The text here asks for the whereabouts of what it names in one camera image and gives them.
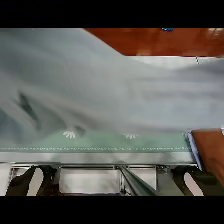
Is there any grey garment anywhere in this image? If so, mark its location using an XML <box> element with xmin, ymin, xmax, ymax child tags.
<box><xmin>0</xmin><ymin>28</ymin><xmax>224</xmax><ymax>146</ymax></box>

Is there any silver frame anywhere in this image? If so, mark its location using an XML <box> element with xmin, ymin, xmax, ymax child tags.
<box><xmin>0</xmin><ymin>151</ymin><xmax>201</xmax><ymax>197</ymax></box>

